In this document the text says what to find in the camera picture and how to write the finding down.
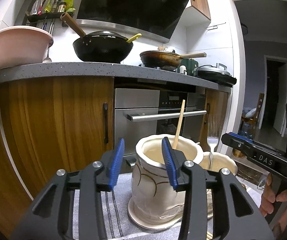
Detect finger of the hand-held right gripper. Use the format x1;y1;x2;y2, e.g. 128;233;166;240
229;131;287;157
221;134;287;181

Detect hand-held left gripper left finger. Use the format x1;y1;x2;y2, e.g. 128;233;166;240
10;138;125;240

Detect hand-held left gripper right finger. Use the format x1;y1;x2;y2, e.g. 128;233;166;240
161;137;275;240

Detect cream ceramic jar gold lines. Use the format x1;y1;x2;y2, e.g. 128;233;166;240
131;134;204;224

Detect plain cream ceramic jar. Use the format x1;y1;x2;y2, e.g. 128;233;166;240
198;151;238;178

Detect person's right hand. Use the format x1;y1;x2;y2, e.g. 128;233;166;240
259;174;287;218

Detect wooden chair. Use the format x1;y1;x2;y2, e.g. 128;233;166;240
241;93;265;130

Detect narrow wooden cabinet door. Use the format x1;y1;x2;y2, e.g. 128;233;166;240
198;89;230;145

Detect grey cloth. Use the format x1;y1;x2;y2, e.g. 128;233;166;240
71;172;214;240

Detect wooden chopstick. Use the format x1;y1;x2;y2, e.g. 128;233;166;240
173;99;186;150

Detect cream plate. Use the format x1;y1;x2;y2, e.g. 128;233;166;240
128;197;214;230

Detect steel built-in oven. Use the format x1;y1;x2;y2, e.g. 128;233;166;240
114;88;207;160

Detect grey electric griddle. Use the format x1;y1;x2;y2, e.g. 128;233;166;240
193;63;237;86

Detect wide wooden cabinet door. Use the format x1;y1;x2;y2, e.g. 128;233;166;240
0;76;114;174

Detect green kettle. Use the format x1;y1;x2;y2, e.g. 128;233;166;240
181;59;199;75

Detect brown frying pan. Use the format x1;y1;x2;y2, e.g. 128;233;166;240
140;50;207;71

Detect metal ladle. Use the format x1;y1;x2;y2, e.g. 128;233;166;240
43;44;53;63

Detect yellow spatula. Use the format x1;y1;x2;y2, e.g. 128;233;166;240
126;33;142;43

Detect wooden upper cabinet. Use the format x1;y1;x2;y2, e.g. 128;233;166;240
171;0;212;20

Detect pink basin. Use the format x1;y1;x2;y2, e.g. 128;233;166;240
0;26;54;69

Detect black range hood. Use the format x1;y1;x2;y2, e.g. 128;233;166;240
76;0;191;43

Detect black spice rack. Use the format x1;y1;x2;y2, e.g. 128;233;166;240
25;0;76;28

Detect black wok wooden handle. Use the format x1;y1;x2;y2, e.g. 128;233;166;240
60;12;134;63

